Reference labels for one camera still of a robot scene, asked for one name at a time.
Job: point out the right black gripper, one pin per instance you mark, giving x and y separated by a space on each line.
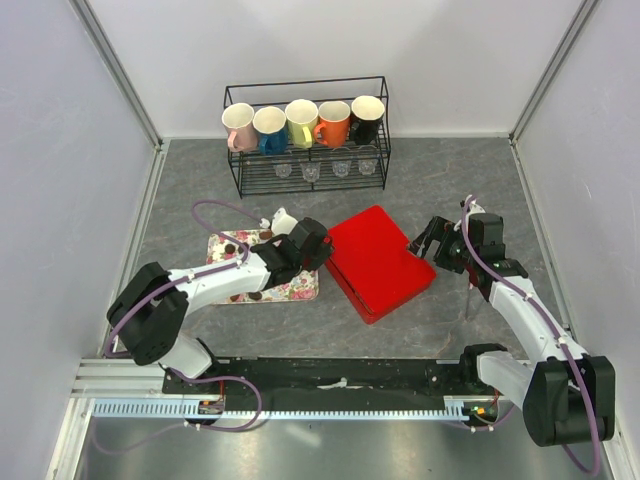
439 229

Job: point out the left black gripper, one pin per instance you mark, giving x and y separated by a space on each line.
322 254

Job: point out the floral serving tray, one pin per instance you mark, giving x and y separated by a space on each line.
304 287

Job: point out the red box lid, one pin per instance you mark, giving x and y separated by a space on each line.
371 240

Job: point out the pink-tipped metal tongs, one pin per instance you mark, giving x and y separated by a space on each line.
474 302

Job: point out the red chocolate box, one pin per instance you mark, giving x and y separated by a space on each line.
377 294

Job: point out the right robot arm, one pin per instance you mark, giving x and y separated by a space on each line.
566 395

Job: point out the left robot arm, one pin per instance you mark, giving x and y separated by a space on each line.
147 316

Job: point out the clear glass cup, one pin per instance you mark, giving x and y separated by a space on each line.
310 171
367 166
283 170
341 168

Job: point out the orange mug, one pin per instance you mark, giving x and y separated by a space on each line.
333 124

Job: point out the blue mug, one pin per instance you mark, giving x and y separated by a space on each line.
270 123

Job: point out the yellow-green mug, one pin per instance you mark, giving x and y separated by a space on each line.
302 118

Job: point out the black and red mug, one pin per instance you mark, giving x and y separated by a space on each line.
366 116

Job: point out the pink mug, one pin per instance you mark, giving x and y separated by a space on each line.
238 123

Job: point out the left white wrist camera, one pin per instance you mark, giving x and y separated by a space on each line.
281 222

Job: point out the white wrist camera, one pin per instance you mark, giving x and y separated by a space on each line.
470 206
281 222

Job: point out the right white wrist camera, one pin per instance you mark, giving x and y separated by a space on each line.
470 206

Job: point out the black wire mug rack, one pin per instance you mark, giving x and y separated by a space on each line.
253 172

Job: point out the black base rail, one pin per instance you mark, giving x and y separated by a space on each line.
351 384

